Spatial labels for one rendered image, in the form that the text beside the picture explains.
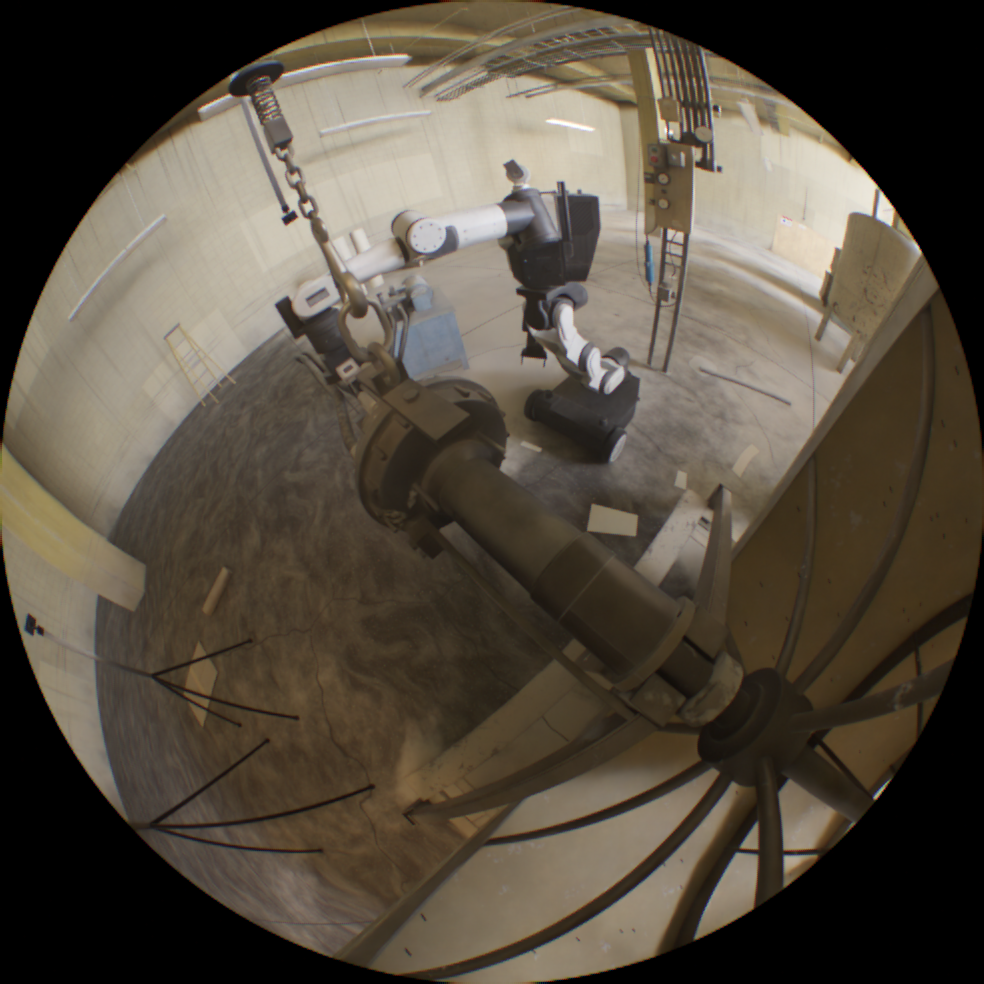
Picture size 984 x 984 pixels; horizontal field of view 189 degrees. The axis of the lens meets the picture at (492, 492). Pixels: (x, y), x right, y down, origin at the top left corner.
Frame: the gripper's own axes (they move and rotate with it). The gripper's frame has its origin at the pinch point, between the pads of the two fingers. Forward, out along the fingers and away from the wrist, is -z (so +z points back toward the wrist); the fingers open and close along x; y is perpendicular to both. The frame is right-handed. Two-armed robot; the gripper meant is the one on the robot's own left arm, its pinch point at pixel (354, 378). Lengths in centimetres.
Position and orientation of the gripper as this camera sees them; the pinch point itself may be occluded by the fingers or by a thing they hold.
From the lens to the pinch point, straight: 75.6
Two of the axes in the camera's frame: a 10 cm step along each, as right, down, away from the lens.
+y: 6.7, 5.5, -4.9
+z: -1.8, -5.3, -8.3
